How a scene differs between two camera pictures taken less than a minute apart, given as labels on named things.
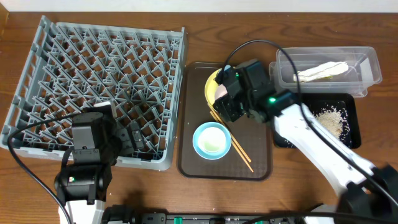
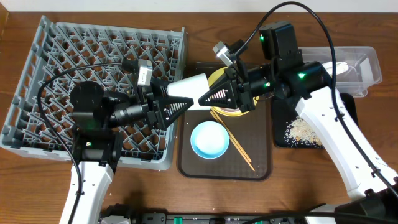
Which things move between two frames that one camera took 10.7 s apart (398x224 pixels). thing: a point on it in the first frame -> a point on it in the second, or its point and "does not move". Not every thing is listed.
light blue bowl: x=209 y=155 does not move
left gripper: x=125 y=139 -> x=152 y=108
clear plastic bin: x=342 y=70 does not move
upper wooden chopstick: x=230 y=134 does not move
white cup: x=211 y=139 -> x=193 y=87
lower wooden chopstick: x=231 y=139 does not move
